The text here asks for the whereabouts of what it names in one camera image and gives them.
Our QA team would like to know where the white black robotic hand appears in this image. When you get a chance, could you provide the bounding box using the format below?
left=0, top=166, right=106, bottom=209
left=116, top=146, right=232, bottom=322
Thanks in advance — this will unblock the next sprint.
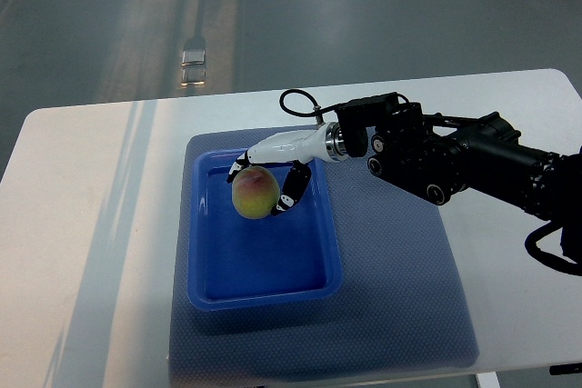
left=226, top=123, right=347, bottom=215

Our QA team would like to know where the peach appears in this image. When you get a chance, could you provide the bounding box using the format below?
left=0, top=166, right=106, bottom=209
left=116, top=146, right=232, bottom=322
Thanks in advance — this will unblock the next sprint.
left=232, top=165, right=280, bottom=220

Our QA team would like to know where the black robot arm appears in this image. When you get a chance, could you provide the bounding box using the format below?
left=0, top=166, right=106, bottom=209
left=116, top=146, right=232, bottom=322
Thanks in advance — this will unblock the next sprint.
left=333, top=93, right=581, bottom=275

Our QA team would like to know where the metal floor plate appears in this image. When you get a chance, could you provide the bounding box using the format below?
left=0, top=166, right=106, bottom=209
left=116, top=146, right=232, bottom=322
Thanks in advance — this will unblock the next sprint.
left=181, top=48, right=206, bottom=86

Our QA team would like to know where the blue plastic tray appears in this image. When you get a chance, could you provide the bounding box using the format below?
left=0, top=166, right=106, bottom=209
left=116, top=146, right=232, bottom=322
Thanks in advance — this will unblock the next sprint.
left=186, top=149, right=343, bottom=312

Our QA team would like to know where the blue-grey textured mat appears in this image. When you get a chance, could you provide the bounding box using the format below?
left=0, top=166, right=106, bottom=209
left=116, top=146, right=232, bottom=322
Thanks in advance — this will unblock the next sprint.
left=168, top=129, right=479, bottom=387

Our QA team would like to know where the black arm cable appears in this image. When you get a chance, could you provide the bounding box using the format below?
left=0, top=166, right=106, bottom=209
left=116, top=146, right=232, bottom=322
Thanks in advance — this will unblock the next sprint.
left=278, top=88, right=340, bottom=127

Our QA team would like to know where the black table bracket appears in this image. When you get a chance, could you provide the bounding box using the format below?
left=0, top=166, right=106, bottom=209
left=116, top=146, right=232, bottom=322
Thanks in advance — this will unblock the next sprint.
left=549, top=363, right=582, bottom=376

